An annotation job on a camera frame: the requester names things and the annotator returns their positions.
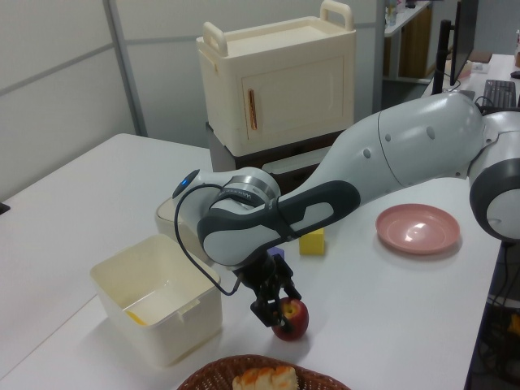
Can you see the brown wicker basket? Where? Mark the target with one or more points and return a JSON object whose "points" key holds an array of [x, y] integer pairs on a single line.
{"points": [[211, 371]]}

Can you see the brown box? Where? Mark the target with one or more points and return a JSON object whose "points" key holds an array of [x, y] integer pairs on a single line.
{"points": [[481, 57]]}

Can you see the yellow cube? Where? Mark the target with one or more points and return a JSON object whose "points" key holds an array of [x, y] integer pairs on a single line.
{"points": [[313, 243]]}

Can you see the black monitor stand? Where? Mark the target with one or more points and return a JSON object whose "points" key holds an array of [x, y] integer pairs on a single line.
{"points": [[443, 57]]}

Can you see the yellow plastic food piece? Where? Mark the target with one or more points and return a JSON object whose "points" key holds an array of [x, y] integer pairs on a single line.
{"points": [[136, 318]]}

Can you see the wooden white-topped desk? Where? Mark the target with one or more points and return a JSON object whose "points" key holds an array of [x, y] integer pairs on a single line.
{"points": [[410, 44]]}

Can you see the purple cube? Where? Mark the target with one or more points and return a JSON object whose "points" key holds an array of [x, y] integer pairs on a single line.
{"points": [[278, 252]]}

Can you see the red apple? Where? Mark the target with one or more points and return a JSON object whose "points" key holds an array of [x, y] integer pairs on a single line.
{"points": [[298, 321]]}

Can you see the dark brown drawer unit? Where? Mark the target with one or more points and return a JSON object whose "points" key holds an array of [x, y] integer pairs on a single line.
{"points": [[221, 158]]}

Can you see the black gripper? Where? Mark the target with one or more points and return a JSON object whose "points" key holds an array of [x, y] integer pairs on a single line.
{"points": [[266, 272]]}

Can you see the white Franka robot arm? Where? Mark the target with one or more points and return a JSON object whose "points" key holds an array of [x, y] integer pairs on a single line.
{"points": [[406, 138]]}

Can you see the black computer monitor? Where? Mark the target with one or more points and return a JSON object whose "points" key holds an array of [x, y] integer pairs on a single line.
{"points": [[463, 40]]}

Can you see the black computer mouse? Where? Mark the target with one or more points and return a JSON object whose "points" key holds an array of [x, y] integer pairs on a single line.
{"points": [[515, 74]]}

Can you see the black keyboard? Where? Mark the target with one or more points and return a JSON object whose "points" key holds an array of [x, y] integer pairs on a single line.
{"points": [[499, 93]]}

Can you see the pink plate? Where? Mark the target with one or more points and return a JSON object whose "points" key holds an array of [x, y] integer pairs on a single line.
{"points": [[418, 229]]}

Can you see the long bread with orange crust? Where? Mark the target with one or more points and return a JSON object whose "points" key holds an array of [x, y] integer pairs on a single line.
{"points": [[264, 378]]}

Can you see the open cream plastic box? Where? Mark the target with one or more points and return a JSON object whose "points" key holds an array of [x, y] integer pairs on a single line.
{"points": [[183, 337]]}

